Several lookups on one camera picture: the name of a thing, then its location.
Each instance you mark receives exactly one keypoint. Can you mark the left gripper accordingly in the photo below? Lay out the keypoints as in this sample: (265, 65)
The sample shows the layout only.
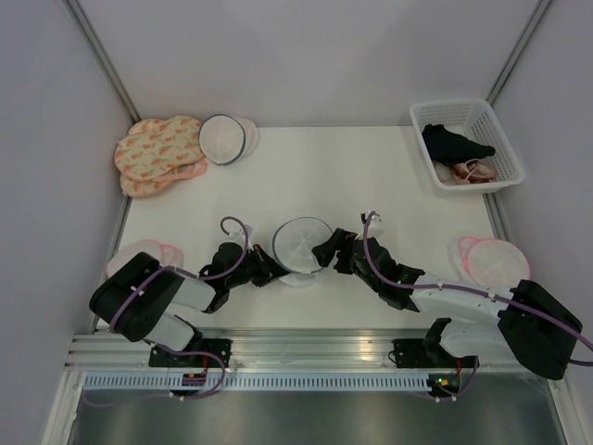
(269, 269)

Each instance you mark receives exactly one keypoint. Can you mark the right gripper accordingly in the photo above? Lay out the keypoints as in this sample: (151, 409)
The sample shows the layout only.
(341, 240)

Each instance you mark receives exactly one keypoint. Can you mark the blue-zip mesh laundry bag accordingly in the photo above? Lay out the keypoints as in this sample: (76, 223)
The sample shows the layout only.
(292, 246)

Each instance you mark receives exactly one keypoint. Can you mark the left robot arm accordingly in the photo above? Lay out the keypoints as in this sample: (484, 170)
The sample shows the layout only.
(136, 300)

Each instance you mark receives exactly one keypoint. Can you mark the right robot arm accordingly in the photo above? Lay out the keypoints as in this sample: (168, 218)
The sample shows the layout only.
(523, 324)

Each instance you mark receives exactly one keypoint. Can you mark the pink-trim mesh bag left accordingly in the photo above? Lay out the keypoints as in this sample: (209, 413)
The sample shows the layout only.
(145, 252)

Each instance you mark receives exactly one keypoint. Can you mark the pink-trim mesh bag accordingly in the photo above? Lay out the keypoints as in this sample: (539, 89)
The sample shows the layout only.
(145, 252)
(488, 262)

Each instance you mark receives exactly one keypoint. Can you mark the white mesh bag behind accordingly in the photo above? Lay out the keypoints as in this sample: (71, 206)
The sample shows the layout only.
(252, 135)

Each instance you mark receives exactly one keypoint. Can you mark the black bra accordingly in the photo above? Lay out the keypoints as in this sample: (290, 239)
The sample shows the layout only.
(450, 148)

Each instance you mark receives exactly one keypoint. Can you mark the pink-trim mesh bag right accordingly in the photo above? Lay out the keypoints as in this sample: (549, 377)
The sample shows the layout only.
(488, 262)

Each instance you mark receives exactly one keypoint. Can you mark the floral laundry bag bottom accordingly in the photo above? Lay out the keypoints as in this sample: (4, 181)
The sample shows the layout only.
(134, 189)

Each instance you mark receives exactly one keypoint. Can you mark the floral laundry bag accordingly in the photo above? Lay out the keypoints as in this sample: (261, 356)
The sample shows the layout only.
(154, 147)
(134, 189)

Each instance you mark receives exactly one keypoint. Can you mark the pink bra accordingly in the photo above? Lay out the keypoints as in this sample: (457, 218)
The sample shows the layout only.
(473, 171)

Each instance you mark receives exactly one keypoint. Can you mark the floral laundry bag top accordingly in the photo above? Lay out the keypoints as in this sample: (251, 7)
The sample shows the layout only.
(154, 147)

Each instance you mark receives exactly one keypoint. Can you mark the white plastic basket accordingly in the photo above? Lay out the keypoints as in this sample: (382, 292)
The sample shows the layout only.
(476, 120)

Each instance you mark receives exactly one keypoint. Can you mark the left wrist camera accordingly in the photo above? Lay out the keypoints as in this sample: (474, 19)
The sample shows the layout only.
(244, 235)

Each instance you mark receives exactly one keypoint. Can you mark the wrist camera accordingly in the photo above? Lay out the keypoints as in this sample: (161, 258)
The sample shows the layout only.
(372, 224)
(244, 235)

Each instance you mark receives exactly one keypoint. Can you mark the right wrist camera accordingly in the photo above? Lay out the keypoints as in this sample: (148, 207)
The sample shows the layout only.
(372, 224)

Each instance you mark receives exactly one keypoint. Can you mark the aluminium rail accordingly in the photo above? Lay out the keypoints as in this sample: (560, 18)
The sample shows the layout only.
(253, 350)

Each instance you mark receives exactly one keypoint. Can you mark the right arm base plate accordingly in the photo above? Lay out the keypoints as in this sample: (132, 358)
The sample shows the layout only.
(410, 353)

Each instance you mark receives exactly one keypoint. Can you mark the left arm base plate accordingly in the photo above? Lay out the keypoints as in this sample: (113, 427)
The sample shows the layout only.
(208, 352)

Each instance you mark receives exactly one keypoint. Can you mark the white slotted cable duct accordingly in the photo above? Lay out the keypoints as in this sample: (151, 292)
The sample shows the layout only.
(259, 381)

